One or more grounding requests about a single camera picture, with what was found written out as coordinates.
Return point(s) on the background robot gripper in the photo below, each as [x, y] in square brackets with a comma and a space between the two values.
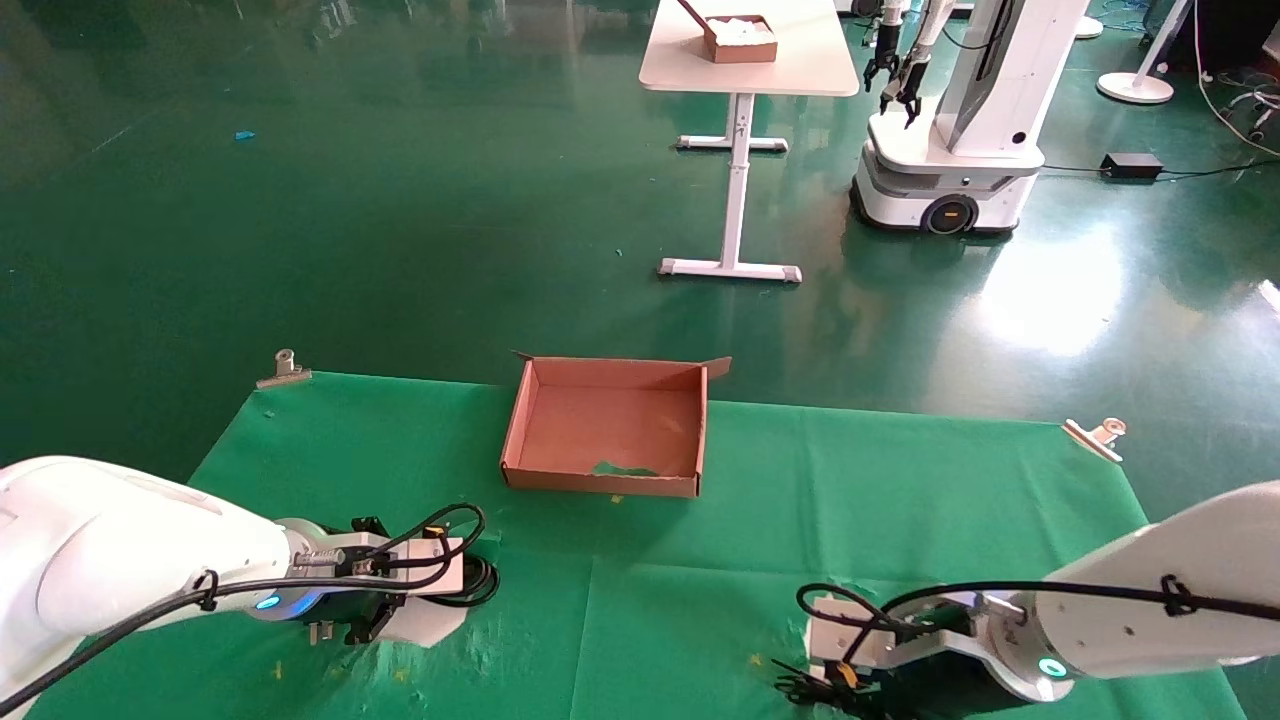
[883, 54]
[906, 77]

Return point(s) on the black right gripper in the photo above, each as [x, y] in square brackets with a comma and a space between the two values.
[930, 685]

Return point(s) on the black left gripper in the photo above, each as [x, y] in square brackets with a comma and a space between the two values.
[365, 605]

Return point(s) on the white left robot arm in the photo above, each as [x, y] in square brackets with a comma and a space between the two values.
[100, 540]

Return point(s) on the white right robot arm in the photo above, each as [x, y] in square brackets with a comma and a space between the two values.
[1180, 580]

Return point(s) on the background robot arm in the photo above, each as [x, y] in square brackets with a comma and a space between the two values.
[935, 25]
[886, 15]

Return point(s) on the white items in box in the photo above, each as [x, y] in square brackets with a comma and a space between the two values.
[745, 30]

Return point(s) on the small brown cardboard box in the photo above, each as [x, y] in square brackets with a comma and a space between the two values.
[740, 52]

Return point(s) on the white height-adjustable table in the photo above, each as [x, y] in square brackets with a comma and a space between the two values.
[800, 60]

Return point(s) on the white wheeled background robot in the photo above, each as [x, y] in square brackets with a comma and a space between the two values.
[990, 60]

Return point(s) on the small white round base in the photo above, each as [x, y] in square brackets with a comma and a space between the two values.
[1090, 27]

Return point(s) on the green table cloth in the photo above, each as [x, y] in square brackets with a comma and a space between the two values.
[800, 500]

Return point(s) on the silver binder clip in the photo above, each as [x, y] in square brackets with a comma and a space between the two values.
[1090, 438]
[285, 372]

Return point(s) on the black floor power brick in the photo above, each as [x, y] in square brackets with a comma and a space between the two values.
[1132, 166]

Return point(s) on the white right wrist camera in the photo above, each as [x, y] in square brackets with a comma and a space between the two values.
[830, 640]

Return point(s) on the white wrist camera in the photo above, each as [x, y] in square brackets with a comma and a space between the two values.
[830, 640]
[450, 585]

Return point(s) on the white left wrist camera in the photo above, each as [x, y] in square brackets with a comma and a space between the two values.
[450, 585]

